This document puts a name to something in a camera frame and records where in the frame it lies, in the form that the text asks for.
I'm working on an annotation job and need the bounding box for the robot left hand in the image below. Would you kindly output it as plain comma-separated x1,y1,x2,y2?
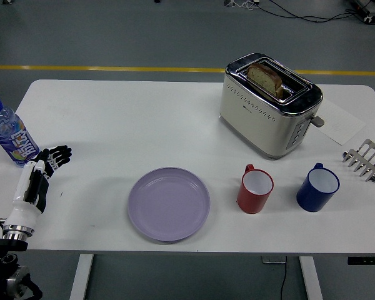
2,144,73,231

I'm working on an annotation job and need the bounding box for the purple plate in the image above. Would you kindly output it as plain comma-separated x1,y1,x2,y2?
127,167,211,243

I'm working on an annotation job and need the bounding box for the blue-capped drink bottle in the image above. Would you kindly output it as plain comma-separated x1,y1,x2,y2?
0,96,40,168

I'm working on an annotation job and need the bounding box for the white table leg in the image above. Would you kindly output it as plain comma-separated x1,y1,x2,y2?
299,256,324,300
69,253,94,300

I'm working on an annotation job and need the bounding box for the red mug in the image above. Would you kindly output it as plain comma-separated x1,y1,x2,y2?
236,164,274,215

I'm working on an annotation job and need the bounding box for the cream and chrome toaster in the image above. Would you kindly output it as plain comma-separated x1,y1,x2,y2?
218,52,326,161

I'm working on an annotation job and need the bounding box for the brown bread slice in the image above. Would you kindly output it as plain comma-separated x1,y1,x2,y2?
247,63,284,97

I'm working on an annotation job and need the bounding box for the blue mug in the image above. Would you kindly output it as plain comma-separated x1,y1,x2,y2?
296,162,341,213

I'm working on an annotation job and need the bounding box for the white paper sheet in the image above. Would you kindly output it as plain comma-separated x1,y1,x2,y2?
315,99,367,146

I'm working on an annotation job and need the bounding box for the black table control panel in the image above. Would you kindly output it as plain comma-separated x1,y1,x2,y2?
347,256,375,266

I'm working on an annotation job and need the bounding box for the metal toast rack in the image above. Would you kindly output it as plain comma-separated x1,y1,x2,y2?
342,139,375,183

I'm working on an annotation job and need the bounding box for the grey table bracket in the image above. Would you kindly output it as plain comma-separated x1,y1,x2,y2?
261,256,287,265

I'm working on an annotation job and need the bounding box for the black cable under table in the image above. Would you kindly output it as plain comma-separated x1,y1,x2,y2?
279,264,288,300

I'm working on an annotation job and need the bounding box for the black floor cable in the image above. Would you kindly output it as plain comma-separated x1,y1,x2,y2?
259,0,363,23

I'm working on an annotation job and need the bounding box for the metal equipment frame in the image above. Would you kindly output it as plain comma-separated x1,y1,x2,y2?
346,0,375,24

